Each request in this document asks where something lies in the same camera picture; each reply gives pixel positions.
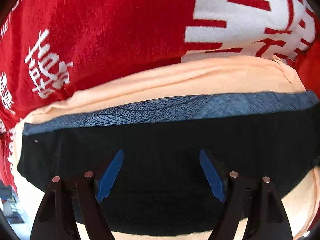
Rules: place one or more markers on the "black pants blue trim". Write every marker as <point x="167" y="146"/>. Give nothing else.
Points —
<point x="161" y="189"/>

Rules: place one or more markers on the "peach cushion cover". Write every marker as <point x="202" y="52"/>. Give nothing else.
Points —
<point x="241" y="74"/>

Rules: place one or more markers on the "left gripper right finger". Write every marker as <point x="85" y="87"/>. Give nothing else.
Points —
<point x="267" y="218"/>

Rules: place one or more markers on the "red blanket white characters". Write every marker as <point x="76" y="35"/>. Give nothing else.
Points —
<point x="51" y="49"/>

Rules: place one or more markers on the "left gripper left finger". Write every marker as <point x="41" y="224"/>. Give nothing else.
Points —
<point x="55" y="217"/>

